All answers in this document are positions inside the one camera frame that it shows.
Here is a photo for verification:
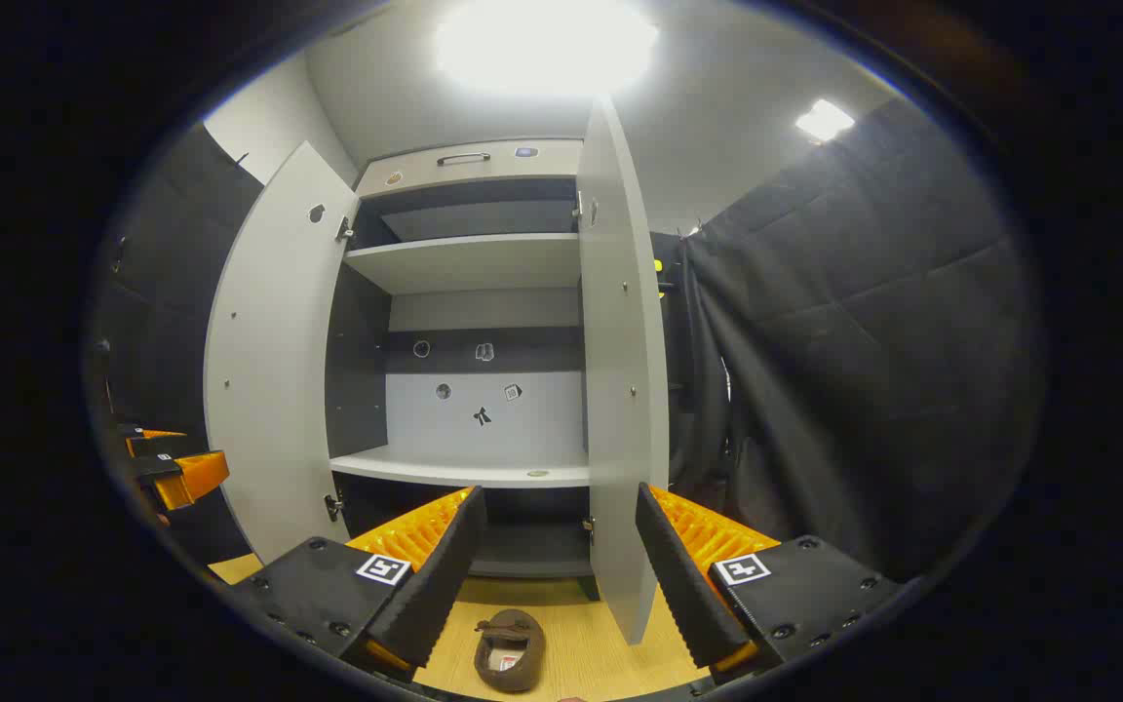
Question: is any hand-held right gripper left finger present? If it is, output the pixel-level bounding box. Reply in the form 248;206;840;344
230;486;489;676

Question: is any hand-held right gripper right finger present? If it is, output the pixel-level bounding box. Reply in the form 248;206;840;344
635;483;904;683

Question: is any brown fuzzy shoe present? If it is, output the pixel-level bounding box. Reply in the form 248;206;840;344
474;609;546;693

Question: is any grey shoe cabinet door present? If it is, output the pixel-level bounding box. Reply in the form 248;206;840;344
576;97;670;646
203;141;360;565

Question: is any grey shoe cabinet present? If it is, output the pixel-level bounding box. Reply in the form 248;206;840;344
203;97;670;646

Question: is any grey cabinet drawer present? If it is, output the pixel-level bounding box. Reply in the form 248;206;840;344
357;138;584;199

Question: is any black backdrop cloth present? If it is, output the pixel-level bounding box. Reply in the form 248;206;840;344
84;97;1045;586

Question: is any small ceiling light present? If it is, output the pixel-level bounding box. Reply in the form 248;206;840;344
795;97;857;142

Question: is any large ceiling light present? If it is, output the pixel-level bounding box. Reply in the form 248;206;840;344
435;0;660;94

